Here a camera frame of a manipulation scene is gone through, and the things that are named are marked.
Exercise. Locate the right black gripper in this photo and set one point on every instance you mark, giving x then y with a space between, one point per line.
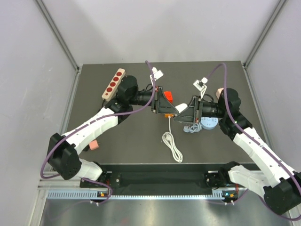
193 113

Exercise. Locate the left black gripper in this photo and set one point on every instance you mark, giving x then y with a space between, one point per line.
162 105

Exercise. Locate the orange power strip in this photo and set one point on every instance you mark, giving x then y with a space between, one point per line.
169 115

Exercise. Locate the white usb charger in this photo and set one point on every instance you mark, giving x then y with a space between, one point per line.
181 107

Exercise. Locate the red plug adapter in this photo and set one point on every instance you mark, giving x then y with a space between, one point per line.
169 96

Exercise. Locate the blue round power socket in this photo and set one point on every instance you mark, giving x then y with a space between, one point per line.
209 123

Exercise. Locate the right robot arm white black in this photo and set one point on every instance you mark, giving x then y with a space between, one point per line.
279 185

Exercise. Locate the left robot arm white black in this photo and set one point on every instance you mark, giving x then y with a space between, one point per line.
64 150

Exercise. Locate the salmon pink plug adapter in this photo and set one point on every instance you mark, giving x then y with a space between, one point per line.
93 145

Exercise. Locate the pink cube adapter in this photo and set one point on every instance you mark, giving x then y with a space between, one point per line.
218 92

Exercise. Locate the beige red power strip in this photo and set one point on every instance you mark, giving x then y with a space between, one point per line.
111 89

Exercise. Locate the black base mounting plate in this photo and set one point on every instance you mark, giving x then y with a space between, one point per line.
119 180

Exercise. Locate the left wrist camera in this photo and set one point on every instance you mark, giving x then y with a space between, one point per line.
157 74

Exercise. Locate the grey slotted cable duct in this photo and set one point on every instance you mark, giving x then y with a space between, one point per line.
98 195

